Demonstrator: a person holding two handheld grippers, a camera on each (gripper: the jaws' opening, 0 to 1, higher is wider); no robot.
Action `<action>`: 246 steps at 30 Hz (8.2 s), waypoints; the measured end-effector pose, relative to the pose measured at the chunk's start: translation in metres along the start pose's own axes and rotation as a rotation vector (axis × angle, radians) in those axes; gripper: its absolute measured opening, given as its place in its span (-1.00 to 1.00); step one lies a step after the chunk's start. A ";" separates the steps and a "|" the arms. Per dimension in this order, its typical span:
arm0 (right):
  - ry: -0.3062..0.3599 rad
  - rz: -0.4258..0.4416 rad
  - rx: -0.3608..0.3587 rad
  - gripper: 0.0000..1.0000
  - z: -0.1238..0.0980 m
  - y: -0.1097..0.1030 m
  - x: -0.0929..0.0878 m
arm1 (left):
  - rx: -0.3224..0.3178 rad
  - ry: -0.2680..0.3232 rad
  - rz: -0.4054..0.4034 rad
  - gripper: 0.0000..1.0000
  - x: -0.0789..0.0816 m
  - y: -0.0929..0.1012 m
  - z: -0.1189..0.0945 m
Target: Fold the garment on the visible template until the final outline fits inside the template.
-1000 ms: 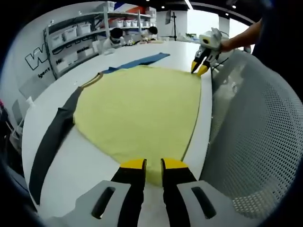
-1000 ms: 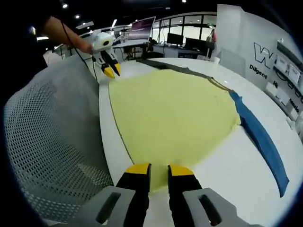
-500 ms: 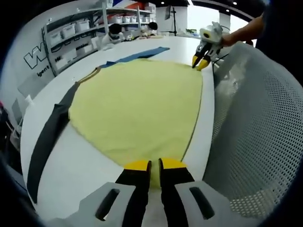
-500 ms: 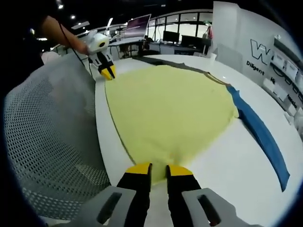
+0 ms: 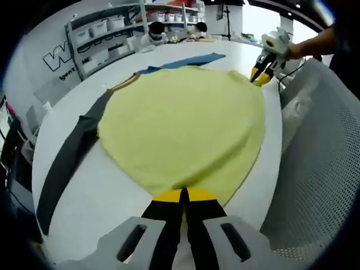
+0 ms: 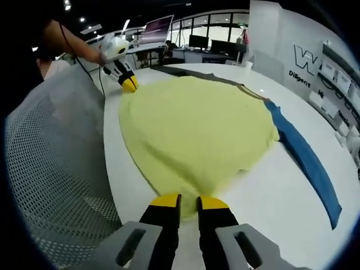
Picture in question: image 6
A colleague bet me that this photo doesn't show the ceiling spot lights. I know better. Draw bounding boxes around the ceiling spot lights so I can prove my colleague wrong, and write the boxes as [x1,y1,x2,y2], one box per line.
[33,0,87,51]

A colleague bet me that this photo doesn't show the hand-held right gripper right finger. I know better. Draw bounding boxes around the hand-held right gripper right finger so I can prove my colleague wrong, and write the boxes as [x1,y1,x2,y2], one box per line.
[196,195,285,270]

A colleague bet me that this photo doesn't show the large display screen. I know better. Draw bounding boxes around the large display screen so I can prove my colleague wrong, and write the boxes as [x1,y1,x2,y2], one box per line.
[139,15,174,46]

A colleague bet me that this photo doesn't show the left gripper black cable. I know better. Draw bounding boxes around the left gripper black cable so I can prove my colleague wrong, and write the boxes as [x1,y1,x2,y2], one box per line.
[58,24,107,98]

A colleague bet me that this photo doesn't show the yellow blue grey garment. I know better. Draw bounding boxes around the yellow blue grey garment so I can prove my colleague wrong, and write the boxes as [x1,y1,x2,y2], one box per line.
[118,73,343,231]

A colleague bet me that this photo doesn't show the row of white storage bins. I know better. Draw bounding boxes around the row of white storage bins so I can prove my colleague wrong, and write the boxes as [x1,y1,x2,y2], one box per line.
[320,60,352,91]

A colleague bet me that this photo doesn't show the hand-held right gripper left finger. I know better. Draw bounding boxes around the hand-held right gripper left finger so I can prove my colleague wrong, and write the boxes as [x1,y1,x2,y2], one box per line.
[96,192,182,270]

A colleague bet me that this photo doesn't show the black computer monitor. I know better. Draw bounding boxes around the black computer monitor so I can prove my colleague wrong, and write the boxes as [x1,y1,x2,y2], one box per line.
[188,35,209,51]
[210,39,240,56]

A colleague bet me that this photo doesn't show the white mesh office chair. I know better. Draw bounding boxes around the white mesh office chair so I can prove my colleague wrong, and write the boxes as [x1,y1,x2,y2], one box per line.
[5,66,124,268]

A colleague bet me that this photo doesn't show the person's left hand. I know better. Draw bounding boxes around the person's left hand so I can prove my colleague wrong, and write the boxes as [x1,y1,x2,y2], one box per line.
[94,47,108,68]

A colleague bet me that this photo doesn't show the grey metal storage shelf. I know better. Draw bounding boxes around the grey metal storage shelf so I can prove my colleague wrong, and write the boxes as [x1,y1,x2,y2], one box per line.
[317,39,360,141]

